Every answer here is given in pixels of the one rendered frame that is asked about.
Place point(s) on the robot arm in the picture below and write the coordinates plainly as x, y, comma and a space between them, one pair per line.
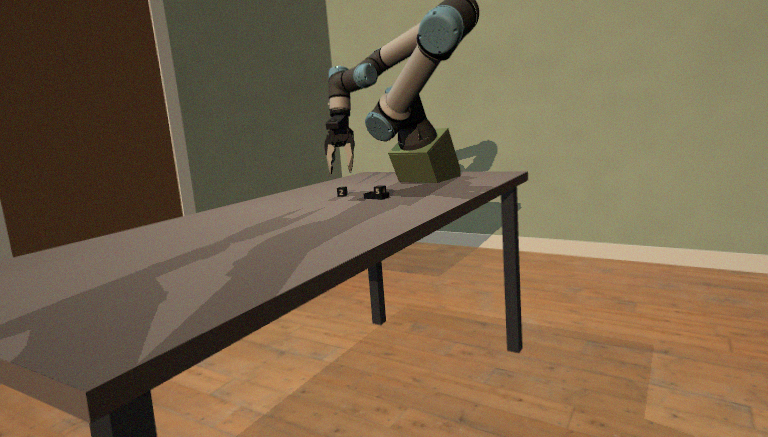
440, 31

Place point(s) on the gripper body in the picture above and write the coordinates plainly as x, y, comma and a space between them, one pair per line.
339, 136

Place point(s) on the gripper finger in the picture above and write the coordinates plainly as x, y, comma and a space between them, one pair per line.
349, 148
330, 153

